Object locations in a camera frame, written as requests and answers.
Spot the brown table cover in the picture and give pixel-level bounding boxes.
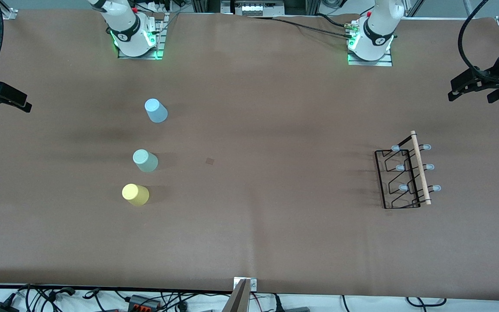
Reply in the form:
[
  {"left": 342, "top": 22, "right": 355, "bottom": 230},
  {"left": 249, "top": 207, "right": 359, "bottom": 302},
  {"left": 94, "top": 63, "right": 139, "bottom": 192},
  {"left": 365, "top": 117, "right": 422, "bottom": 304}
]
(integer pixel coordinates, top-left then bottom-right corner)
[{"left": 0, "top": 10, "right": 499, "bottom": 302}]

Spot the yellow plastic cup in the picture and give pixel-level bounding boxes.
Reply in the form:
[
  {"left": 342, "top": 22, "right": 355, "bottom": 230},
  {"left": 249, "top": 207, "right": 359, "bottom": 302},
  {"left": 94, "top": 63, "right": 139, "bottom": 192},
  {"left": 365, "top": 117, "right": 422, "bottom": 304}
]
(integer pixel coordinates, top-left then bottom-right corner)
[{"left": 122, "top": 184, "right": 149, "bottom": 206}]

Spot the pale green plastic cup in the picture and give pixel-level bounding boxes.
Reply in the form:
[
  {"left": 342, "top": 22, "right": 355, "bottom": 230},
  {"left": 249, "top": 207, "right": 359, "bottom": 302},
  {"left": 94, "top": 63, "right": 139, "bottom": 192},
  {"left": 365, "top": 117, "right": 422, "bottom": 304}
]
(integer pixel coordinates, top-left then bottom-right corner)
[{"left": 133, "top": 149, "right": 159, "bottom": 173}]

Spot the grey electrical device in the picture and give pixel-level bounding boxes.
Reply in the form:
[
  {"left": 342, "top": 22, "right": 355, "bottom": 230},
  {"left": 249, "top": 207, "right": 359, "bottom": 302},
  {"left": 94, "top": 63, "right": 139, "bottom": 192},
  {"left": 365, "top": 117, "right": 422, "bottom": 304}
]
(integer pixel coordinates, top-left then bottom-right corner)
[{"left": 234, "top": 0, "right": 285, "bottom": 16}]

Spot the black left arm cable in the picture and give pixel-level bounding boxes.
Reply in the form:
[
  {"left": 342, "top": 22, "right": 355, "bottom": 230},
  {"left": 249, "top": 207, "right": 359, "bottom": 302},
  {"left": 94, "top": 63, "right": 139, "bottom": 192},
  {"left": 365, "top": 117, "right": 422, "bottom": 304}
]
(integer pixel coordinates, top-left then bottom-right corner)
[{"left": 457, "top": 0, "right": 495, "bottom": 81}]

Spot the grey brown stand bar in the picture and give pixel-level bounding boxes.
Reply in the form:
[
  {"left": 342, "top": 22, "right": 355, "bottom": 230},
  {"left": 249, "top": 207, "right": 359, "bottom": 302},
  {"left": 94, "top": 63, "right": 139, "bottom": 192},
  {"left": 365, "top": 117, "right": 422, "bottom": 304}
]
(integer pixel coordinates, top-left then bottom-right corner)
[{"left": 222, "top": 279, "right": 251, "bottom": 312}]

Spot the grey metal mounting bracket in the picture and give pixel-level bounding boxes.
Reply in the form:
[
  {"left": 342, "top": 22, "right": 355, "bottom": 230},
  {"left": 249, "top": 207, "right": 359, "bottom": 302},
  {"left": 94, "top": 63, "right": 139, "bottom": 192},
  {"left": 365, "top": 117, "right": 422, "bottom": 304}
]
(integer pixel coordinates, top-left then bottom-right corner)
[{"left": 233, "top": 277, "right": 258, "bottom": 291}]

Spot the long black table cable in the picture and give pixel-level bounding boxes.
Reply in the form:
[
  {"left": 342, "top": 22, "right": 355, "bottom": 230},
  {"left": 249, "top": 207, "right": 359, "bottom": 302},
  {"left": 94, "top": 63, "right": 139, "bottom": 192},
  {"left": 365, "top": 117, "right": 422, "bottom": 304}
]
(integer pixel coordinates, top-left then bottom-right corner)
[{"left": 271, "top": 16, "right": 354, "bottom": 40}]

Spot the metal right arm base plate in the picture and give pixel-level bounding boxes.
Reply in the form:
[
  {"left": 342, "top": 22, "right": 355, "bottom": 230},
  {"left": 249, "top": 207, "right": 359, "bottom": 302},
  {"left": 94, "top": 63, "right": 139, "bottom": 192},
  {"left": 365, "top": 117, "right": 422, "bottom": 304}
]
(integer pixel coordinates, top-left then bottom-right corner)
[{"left": 117, "top": 13, "right": 166, "bottom": 60}]

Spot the orange black connector block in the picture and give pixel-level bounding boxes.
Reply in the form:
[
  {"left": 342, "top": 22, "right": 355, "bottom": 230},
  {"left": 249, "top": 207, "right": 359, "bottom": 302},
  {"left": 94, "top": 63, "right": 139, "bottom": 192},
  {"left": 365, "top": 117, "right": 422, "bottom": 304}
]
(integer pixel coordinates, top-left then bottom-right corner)
[{"left": 128, "top": 294, "right": 162, "bottom": 311}]

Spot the looped black floor cable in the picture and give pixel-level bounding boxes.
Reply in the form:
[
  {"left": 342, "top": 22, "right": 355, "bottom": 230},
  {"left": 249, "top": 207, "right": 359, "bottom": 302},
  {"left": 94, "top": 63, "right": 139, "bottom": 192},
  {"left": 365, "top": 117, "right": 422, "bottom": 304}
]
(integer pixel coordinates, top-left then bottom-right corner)
[{"left": 405, "top": 296, "right": 447, "bottom": 309}]

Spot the light blue plastic cup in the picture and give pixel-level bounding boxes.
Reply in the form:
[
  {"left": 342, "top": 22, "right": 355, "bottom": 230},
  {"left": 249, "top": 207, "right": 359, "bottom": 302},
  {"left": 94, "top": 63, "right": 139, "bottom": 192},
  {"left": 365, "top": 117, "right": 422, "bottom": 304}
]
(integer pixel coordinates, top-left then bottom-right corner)
[{"left": 144, "top": 98, "right": 168, "bottom": 124}]

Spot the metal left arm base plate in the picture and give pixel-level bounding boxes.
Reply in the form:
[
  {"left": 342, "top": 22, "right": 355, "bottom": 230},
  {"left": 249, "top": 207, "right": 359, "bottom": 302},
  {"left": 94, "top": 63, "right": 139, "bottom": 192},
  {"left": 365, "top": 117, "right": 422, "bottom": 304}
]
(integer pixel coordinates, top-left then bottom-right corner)
[{"left": 347, "top": 47, "right": 393, "bottom": 67}]

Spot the black wire cup holder rack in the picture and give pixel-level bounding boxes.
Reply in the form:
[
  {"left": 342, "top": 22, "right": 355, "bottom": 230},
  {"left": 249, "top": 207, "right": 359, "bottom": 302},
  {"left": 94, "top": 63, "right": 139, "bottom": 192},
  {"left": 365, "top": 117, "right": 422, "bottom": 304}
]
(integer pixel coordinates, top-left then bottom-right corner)
[{"left": 375, "top": 130, "right": 442, "bottom": 210}]

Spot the short black table cable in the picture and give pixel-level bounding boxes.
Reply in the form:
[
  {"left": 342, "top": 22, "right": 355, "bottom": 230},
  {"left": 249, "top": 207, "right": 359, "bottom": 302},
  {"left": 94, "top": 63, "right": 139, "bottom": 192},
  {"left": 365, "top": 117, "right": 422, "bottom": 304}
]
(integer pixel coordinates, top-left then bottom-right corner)
[{"left": 317, "top": 12, "right": 348, "bottom": 28}]

